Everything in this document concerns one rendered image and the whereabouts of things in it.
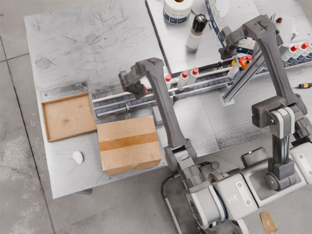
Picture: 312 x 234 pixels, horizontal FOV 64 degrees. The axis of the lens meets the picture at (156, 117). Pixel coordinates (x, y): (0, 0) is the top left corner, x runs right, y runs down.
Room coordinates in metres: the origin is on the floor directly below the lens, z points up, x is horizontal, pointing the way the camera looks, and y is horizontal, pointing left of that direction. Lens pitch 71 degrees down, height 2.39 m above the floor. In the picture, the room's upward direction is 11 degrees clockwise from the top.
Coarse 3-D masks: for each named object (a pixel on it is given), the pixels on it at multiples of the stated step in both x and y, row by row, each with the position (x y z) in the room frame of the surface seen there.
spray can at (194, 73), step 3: (195, 69) 0.77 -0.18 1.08; (198, 69) 0.78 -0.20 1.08; (192, 72) 0.77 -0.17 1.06; (195, 72) 0.76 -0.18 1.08; (198, 72) 0.78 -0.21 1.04; (189, 75) 0.77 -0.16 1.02; (192, 75) 0.75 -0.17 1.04; (195, 75) 0.76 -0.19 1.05; (189, 78) 0.76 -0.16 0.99; (192, 78) 0.75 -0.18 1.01; (195, 78) 0.75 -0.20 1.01; (189, 81) 0.75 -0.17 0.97; (192, 81) 0.75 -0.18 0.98; (186, 84) 0.76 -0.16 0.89; (189, 87) 0.75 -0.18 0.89
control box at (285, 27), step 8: (272, 16) 0.90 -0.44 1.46; (280, 16) 0.90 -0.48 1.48; (280, 24) 0.85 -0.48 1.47; (288, 24) 0.86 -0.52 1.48; (280, 32) 0.81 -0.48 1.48; (288, 32) 0.81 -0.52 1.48; (288, 40) 0.77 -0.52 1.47; (256, 48) 0.80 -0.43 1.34; (280, 48) 0.74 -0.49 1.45; (264, 64) 0.74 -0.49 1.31
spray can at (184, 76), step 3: (183, 72) 0.74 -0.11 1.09; (186, 72) 0.74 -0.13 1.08; (180, 75) 0.74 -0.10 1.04; (183, 75) 0.73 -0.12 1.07; (186, 75) 0.73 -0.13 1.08; (180, 78) 0.73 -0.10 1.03; (183, 78) 0.72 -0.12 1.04; (186, 78) 0.72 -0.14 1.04; (180, 81) 0.72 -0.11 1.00; (183, 81) 0.72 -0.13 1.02; (186, 81) 0.73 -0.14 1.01; (177, 84) 0.73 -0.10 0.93; (180, 84) 0.72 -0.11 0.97; (183, 84) 0.72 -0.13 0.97; (177, 87) 0.73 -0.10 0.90; (180, 90) 0.72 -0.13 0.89
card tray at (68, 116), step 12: (72, 96) 0.55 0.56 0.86; (84, 96) 0.57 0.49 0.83; (48, 108) 0.45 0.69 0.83; (60, 108) 0.46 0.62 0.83; (72, 108) 0.47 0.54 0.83; (84, 108) 0.49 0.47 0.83; (48, 120) 0.37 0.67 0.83; (60, 120) 0.38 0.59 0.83; (72, 120) 0.40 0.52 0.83; (84, 120) 0.41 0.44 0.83; (48, 132) 0.29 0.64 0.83; (60, 132) 0.30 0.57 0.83; (72, 132) 0.32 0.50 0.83; (84, 132) 0.33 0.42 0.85
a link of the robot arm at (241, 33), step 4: (240, 28) 0.69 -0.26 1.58; (244, 28) 0.69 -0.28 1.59; (232, 32) 0.86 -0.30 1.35; (236, 32) 0.81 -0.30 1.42; (240, 32) 0.70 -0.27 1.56; (244, 32) 0.68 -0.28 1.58; (228, 36) 0.88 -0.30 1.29; (232, 36) 0.85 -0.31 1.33; (236, 36) 0.81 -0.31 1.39; (240, 36) 0.70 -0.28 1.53; (244, 36) 0.67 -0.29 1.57; (228, 40) 0.88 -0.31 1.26; (232, 40) 0.85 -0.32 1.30; (236, 40) 0.82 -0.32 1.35; (232, 44) 0.86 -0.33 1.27
